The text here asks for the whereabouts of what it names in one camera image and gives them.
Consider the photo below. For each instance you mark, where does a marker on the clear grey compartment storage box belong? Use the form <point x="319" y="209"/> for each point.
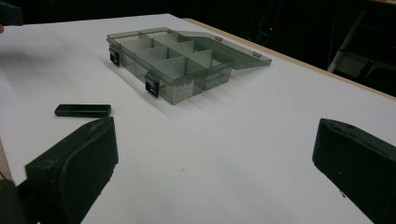
<point x="174" y="59"/>

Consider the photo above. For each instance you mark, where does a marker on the metal stand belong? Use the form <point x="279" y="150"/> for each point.
<point x="358" y="46"/>

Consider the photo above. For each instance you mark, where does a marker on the black usb flash drive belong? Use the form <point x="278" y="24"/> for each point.
<point x="82" y="110"/>

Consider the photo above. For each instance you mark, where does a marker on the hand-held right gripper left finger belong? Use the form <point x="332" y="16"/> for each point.
<point x="74" y="168"/>

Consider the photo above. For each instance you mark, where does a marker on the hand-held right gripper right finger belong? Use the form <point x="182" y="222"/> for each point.
<point x="358" y="161"/>

